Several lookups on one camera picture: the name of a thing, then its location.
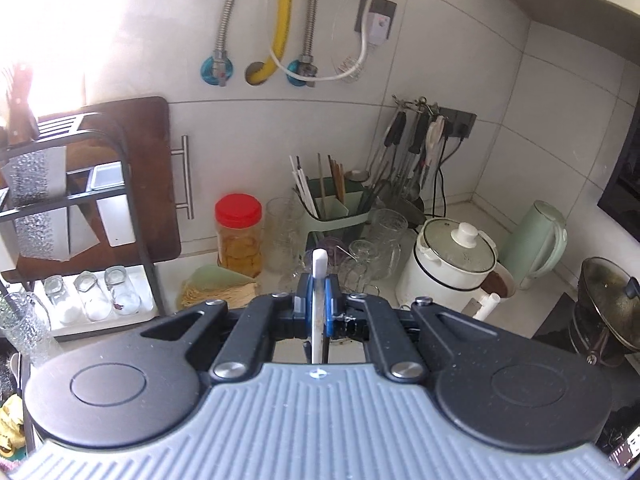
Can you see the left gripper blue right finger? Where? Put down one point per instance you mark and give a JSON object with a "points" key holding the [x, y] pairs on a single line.
{"points": [[389, 336]]}

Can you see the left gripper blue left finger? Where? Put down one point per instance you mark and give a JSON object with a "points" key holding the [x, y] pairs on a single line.
{"points": [[248, 336]]}

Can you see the white chopstick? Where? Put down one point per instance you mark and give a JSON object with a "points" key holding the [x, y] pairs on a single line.
{"points": [[318, 304]]}

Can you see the bundle of dry noodles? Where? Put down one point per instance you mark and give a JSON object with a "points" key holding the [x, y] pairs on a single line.
{"points": [[236, 296]]}

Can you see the textured glass jug behind rack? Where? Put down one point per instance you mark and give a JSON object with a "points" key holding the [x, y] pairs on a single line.
{"points": [[282, 223]]}

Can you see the green plastic basket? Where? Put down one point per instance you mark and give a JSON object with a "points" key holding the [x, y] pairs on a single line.
{"points": [[213, 276]]}

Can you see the textured glass pitcher right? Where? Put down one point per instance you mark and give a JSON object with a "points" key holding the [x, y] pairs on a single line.
{"points": [[386, 231]]}

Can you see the textured glass pitcher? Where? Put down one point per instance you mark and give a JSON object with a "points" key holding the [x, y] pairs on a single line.
{"points": [[25, 322], [386, 231]]}

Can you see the white electric cooking pot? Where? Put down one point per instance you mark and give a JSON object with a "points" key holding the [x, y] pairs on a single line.
{"points": [[448, 262]]}

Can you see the red lid plastic jar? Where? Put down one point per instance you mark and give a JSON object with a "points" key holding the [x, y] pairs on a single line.
{"points": [[239, 233]]}

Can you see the green utensil holder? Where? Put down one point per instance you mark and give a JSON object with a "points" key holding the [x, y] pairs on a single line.
{"points": [[339, 219]]}

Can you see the patterned ceramic bowl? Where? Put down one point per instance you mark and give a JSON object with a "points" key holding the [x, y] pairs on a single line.
{"points": [[500, 281]]}

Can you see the upturned glass tumbler right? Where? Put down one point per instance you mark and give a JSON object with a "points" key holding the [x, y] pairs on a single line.
{"points": [[125, 299]]}

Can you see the upturned glass tumbler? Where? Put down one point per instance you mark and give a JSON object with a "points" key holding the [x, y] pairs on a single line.
{"points": [[65, 306], [95, 304], [125, 299]]}

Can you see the upturned glass tumbler middle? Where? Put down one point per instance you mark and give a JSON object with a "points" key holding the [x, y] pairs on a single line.
{"points": [[95, 304]]}

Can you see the green electric kettle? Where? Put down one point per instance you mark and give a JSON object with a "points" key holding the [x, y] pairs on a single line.
{"points": [[536, 245]]}

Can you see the white rack drip tray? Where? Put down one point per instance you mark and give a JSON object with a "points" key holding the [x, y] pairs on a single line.
{"points": [[83, 325]]}

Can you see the wooden cutting board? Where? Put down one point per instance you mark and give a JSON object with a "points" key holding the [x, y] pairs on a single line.
{"points": [[143, 123]]}

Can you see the upturned glass tumbler left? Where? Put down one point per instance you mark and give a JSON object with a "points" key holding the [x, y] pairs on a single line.
{"points": [[65, 306]]}

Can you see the black wok with lid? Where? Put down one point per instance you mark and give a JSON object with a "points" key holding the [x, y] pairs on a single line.
{"points": [[605, 318]]}

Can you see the textured glass pitcher left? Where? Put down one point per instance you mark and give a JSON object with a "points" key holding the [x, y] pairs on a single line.
{"points": [[25, 322]]}

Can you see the black dish rack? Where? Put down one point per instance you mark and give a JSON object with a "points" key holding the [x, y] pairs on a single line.
{"points": [[45, 181]]}

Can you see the built-in black oven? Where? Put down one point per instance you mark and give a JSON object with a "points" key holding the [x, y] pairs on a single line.
{"points": [[621, 196]]}

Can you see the wire cup rack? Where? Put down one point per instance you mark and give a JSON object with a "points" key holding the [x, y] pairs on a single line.
{"points": [[366, 266]]}

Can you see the wall power outlet strip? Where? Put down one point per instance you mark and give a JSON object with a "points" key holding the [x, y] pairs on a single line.
{"points": [[459, 123]]}

